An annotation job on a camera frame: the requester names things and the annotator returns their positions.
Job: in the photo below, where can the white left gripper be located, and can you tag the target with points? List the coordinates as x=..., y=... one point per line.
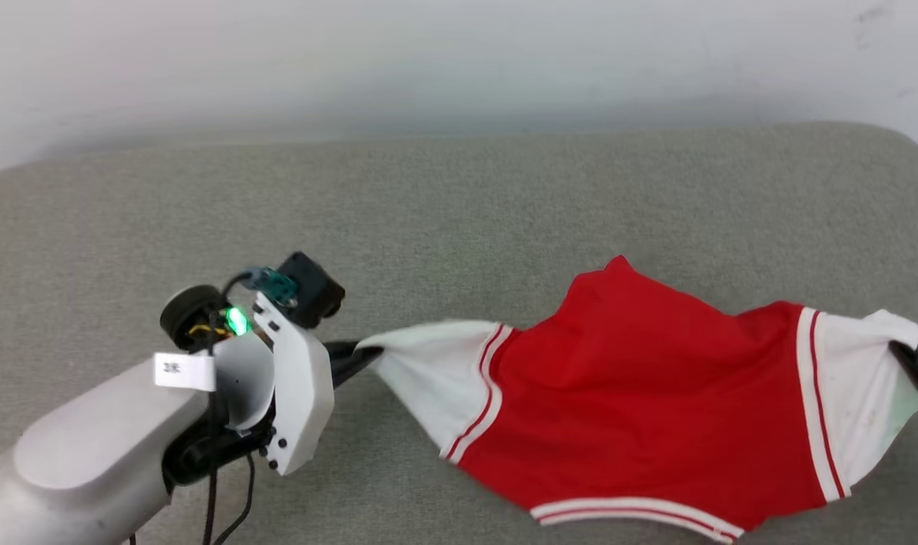
x=300, y=393

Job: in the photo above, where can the red and white jersey garment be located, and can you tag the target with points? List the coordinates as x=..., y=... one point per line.
x=617, y=378

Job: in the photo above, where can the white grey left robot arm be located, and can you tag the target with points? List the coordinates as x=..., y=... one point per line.
x=88, y=454

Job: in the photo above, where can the white paper label tag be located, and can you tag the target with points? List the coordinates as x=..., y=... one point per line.
x=184, y=371

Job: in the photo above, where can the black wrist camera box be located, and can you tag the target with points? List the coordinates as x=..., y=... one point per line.
x=313, y=288

